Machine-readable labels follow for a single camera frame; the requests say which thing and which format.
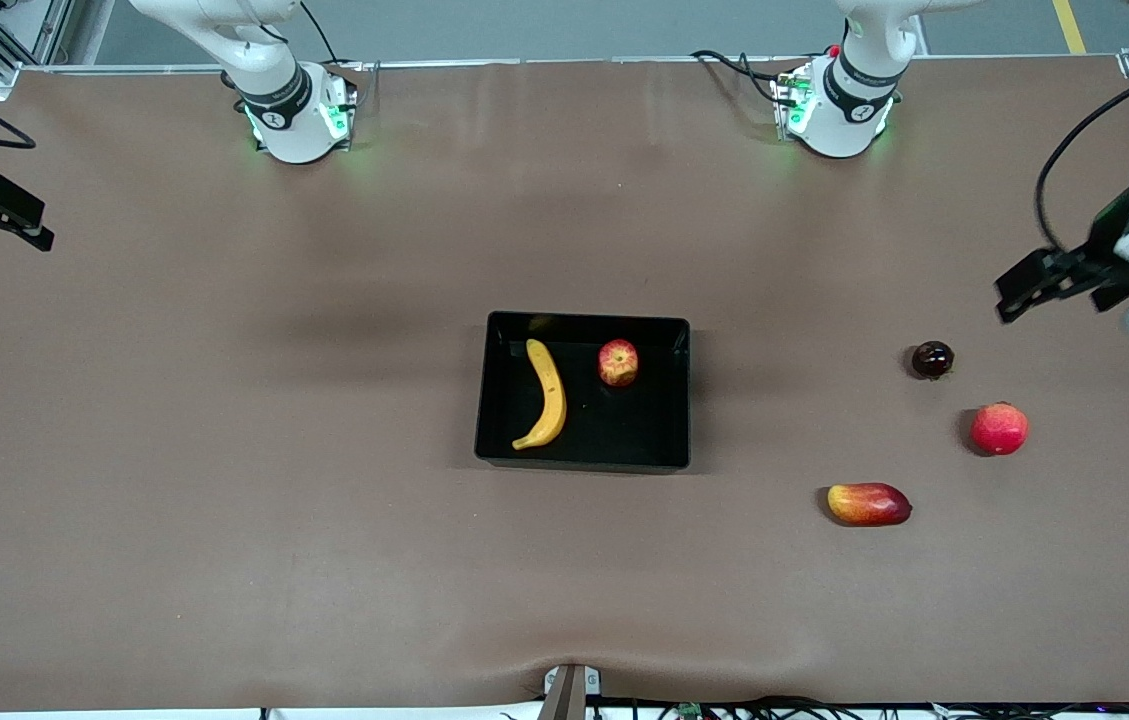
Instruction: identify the black right base cable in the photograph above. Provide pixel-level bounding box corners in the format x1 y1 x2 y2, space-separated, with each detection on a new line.
297 0 367 73

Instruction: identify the yellow banana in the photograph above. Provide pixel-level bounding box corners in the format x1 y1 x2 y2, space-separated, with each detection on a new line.
512 339 567 451

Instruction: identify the black plastic box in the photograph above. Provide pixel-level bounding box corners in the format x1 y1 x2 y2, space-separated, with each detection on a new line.
474 311 692 473

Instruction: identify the red yellow apple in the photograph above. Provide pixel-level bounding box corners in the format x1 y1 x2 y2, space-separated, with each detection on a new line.
597 339 640 388

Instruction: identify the large table cover mat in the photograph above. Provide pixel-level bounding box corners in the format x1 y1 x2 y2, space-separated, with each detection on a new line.
0 55 1129 713

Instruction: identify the red round pomegranate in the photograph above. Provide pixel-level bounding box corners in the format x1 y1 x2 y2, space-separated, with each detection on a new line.
971 401 1030 456

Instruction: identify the black base cable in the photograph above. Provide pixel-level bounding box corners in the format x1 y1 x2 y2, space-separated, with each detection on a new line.
297 0 367 73
691 49 797 103

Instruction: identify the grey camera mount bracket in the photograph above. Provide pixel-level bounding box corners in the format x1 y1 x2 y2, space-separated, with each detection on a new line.
539 663 602 720

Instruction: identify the red yellow mango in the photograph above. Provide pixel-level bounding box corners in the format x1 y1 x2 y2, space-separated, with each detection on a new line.
827 482 913 527

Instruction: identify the dark purple plum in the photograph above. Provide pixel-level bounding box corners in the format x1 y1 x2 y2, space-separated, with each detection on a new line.
912 341 955 380

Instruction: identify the black left base cable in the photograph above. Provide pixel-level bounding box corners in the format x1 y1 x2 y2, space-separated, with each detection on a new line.
691 49 797 103

